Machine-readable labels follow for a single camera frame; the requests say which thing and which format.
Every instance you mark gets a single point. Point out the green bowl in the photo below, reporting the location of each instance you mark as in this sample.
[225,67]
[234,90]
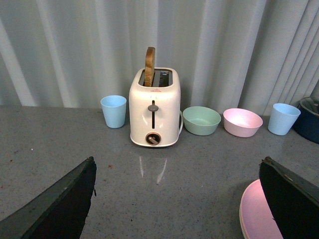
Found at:
[201,121]

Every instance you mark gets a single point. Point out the pink plate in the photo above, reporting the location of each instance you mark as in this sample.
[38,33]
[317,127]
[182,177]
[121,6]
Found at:
[257,218]

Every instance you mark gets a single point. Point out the glass lid with blue knob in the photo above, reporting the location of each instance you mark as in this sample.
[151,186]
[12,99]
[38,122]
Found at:
[311,104]

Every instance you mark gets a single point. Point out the dark blue saucepan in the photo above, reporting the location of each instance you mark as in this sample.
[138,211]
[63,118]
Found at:
[307,125]

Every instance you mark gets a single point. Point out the grey pleated curtain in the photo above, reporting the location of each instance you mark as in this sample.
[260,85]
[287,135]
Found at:
[249,54]

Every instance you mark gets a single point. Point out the light blue cup near pot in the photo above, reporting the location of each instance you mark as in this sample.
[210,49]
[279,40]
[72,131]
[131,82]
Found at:
[282,118]

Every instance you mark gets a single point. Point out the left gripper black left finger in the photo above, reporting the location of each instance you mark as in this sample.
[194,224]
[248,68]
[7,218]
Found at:
[59,212]

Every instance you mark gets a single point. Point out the brown bread slice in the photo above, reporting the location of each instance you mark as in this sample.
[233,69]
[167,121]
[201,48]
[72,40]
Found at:
[149,66]

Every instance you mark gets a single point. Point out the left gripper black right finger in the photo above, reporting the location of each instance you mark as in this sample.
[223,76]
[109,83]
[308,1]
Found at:
[293,201]

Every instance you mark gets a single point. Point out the cream two-slot toaster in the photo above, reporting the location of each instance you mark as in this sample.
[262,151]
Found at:
[155,116]

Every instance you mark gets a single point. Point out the light blue cup behind toaster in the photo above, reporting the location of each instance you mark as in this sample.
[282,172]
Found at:
[114,110]

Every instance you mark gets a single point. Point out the beige plate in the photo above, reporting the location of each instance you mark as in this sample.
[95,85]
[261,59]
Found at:
[241,224]

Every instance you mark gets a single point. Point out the pink bowl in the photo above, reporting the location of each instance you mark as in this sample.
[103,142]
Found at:
[241,122]

